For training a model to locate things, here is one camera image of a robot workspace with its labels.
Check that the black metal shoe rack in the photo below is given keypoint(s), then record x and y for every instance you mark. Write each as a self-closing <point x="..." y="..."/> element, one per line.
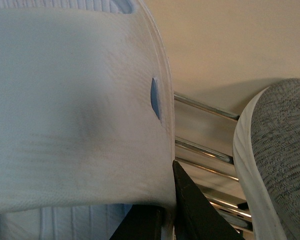
<point x="239" y="219"/>

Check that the grey knit sneaker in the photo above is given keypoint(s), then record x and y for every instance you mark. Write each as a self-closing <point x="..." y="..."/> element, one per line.
<point x="266" y="155"/>

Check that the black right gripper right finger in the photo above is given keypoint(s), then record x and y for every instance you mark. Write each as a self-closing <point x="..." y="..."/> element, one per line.
<point x="196" y="218"/>

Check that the light blue slide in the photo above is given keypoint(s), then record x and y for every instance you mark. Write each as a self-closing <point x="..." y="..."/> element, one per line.
<point x="86" y="118"/>

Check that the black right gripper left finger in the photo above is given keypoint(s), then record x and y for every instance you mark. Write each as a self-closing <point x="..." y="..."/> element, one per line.
<point x="143" y="222"/>

